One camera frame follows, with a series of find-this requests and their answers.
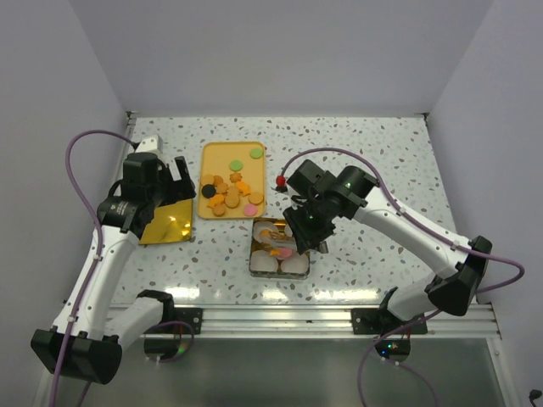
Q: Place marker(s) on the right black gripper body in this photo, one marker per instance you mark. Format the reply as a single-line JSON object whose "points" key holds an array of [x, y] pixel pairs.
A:
{"points": [[317, 200]]}

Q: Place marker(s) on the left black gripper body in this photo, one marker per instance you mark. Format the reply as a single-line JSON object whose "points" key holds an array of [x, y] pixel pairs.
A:
{"points": [[158, 192]]}

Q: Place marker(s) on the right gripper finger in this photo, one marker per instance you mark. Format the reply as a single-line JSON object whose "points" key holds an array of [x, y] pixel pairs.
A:
{"points": [[321, 229], [301, 226]]}

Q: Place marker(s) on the metal serving tongs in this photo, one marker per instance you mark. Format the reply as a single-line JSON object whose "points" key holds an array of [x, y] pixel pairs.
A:
{"points": [[289, 242]]}

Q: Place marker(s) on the gold tin lid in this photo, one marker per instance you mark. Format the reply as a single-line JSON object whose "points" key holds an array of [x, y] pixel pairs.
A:
{"points": [[172, 223]]}

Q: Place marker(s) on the pink round cookie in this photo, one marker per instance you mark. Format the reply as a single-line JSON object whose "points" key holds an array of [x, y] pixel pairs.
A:
{"points": [[285, 253], [250, 209]]}

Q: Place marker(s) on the round tan biscuit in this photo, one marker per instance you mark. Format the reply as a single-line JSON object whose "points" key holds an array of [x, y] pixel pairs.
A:
{"points": [[256, 198], [232, 201]]}

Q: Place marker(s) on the green round cookie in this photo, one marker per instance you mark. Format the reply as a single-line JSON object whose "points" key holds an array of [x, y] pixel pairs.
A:
{"points": [[256, 153], [236, 165]]}

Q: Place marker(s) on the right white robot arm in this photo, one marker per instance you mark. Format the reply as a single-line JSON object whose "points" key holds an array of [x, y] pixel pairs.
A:
{"points": [[457, 263]]}

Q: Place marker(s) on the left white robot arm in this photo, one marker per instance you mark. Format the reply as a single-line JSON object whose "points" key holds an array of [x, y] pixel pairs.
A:
{"points": [[83, 343]]}

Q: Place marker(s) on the black sandwich cookie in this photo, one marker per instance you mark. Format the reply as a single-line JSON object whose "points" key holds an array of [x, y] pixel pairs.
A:
{"points": [[208, 191]]}

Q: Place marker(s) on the white paper cup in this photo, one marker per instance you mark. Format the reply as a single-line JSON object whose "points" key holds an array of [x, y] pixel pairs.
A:
{"points": [[296, 264], [271, 241], [263, 262]]}

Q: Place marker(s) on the square cookie tin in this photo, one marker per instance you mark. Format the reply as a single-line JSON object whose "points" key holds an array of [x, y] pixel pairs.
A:
{"points": [[283, 228]]}

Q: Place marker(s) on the yellow plastic tray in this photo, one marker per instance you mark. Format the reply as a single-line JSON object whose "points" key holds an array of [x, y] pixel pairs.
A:
{"points": [[215, 160]]}

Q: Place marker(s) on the aluminium frame rail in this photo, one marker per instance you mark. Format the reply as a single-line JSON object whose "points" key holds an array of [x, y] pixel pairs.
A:
{"points": [[329, 322]]}

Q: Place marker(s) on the right black mounting bracket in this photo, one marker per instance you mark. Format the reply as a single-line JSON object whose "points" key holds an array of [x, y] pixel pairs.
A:
{"points": [[373, 321]]}

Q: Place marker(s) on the black mounting bracket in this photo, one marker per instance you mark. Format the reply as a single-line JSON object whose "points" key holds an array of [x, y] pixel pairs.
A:
{"points": [[373, 321], [190, 315]]}

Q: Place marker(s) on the left black mounting bracket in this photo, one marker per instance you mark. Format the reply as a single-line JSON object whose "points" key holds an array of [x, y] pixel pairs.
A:
{"points": [[190, 315]]}

